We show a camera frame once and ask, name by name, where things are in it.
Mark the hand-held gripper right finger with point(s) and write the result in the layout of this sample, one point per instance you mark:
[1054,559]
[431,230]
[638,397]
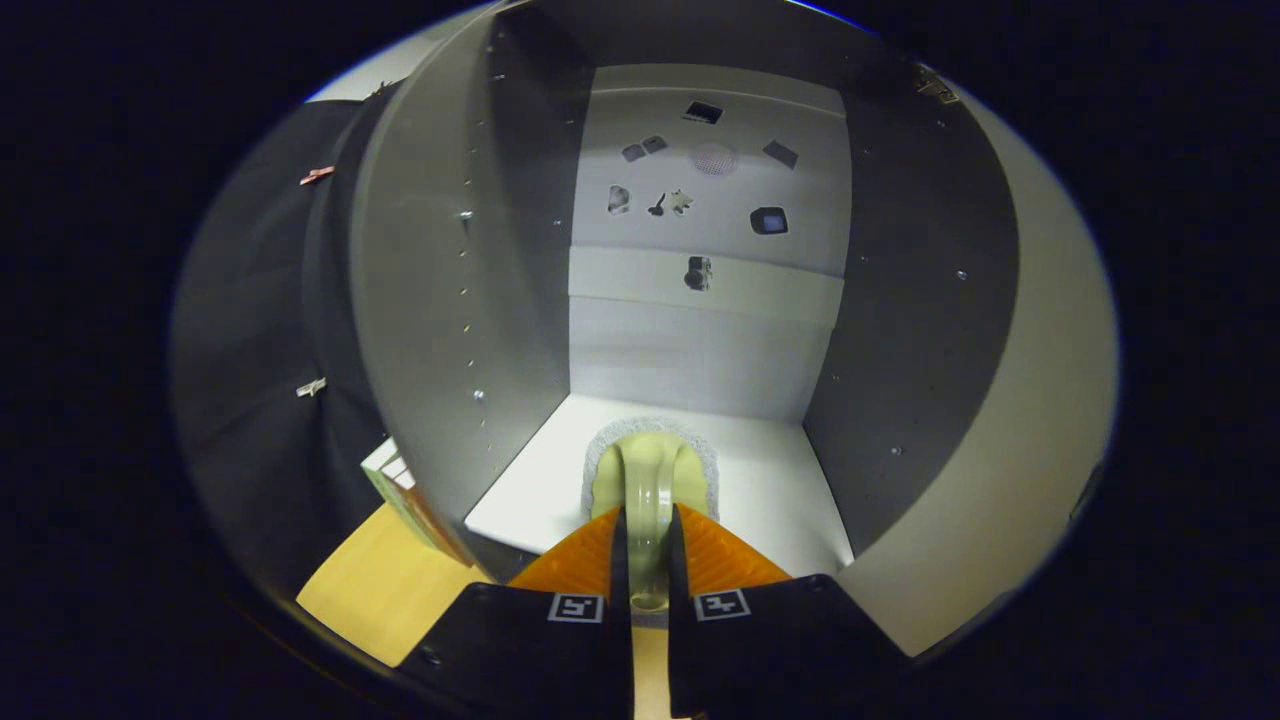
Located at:
[680,640]

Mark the red clip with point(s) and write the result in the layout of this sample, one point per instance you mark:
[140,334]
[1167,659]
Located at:
[317,176]

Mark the grey cabinet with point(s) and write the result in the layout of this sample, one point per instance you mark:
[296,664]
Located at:
[440,300]

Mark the pale green brush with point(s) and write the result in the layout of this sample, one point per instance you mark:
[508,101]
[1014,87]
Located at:
[650,480]

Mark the metal cabinet hinge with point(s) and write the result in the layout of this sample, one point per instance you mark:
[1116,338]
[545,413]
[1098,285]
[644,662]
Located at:
[936,86]

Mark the black backdrop cloth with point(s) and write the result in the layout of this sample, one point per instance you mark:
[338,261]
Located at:
[240,300]

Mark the white clip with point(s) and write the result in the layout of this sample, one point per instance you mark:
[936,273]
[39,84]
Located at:
[311,387]

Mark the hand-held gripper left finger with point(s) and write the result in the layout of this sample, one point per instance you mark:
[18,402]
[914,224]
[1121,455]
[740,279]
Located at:
[620,640]

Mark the pale green book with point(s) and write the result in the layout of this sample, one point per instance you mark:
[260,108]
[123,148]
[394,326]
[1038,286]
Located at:
[385,480]

